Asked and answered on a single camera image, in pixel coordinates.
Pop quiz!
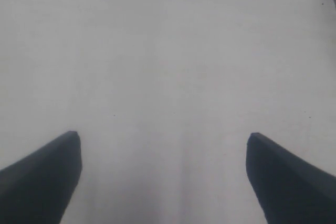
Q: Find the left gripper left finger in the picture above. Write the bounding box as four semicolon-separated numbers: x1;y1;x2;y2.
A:
1;131;82;224

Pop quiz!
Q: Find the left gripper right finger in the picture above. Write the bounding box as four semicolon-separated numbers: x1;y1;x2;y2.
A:
246;133;335;223

